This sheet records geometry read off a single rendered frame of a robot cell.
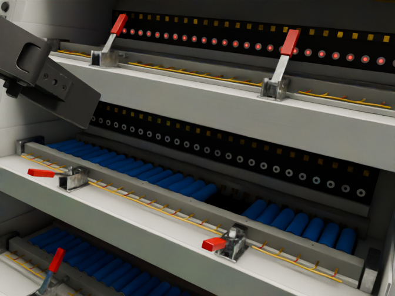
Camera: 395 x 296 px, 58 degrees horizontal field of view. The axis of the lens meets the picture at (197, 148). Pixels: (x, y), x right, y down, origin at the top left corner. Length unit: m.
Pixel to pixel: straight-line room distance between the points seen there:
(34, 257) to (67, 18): 0.44
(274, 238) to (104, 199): 0.24
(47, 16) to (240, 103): 0.43
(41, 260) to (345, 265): 0.49
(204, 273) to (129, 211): 0.14
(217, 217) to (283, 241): 0.09
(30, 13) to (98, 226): 0.39
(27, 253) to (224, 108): 0.45
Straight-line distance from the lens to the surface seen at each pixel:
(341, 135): 0.39
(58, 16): 0.74
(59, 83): 0.24
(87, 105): 0.28
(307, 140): 0.40
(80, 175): 0.56
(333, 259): 0.43
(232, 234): 0.42
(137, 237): 0.48
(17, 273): 0.70
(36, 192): 0.60
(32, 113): 0.72
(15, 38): 0.21
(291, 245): 0.44
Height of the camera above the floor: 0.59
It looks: 1 degrees down
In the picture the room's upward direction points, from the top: 15 degrees clockwise
